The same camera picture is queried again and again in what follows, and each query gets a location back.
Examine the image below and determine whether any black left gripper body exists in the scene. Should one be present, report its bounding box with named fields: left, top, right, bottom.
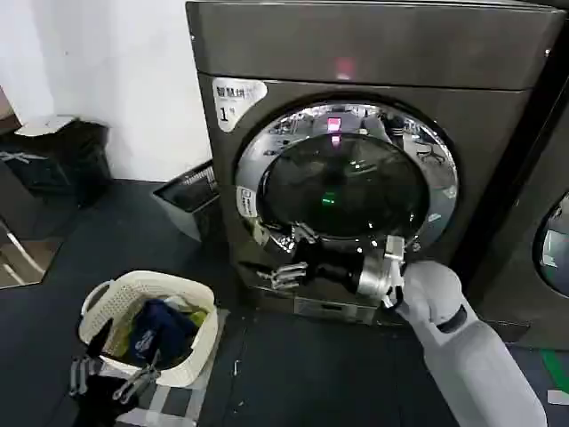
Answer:
left=74, top=375, right=140, bottom=427

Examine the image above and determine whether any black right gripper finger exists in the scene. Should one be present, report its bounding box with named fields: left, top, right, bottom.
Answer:
left=242, top=261, right=311, bottom=291
left=265, top=221, right=322, bottom=255

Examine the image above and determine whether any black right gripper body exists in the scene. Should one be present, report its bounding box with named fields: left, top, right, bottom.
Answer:
left=292, top=241, right=368, bottom=294

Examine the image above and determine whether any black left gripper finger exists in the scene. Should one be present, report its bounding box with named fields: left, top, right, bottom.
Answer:
left=112, top=348, right=164, bottom=402
left=68, top=317, right=113, bottom=398

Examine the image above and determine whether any grey checkered floor mat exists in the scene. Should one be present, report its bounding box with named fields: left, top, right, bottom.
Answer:
left=118, top=381, right=211, bottom=427

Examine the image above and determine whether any dark blue garment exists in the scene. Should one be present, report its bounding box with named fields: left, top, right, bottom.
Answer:
left=127, top=298, right=200, bottom=364

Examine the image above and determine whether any round glass dryer door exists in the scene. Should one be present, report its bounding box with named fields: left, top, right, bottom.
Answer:
left=532, top=189, right=569, bottom=289
left=234, top=91, right=461, bottom=286

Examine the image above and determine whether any white plastic laundry basket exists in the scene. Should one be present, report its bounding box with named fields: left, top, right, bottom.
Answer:
left=78, top=270, right=220, bottom=388

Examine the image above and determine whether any yellow-green garment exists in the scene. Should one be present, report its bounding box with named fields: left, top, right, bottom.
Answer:
left=186, top=305, right=211, bottom=331

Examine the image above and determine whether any grey slatted bin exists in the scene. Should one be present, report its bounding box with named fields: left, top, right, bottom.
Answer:
left=152, top=160, right=220, bottom=244

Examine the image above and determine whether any grey dryer without sticker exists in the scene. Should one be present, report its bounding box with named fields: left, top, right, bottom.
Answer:
left=461, top=52, right=569, bottom=352

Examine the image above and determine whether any grey dryer with numbered sticker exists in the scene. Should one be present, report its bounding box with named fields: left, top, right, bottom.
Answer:
left=185, top=0, right=568, bottom=328

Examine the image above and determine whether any black storage crate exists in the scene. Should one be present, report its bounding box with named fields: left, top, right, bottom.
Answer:
left=0, top=117, right=113, bottom=211

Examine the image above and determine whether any pale cardboard sheet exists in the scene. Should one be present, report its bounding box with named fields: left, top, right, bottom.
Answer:
left=14, top=114, right=80, bottom=137

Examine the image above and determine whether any wooden frame furniture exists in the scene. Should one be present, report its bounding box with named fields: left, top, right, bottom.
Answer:
left=0, top=212, right=66, bottom=291

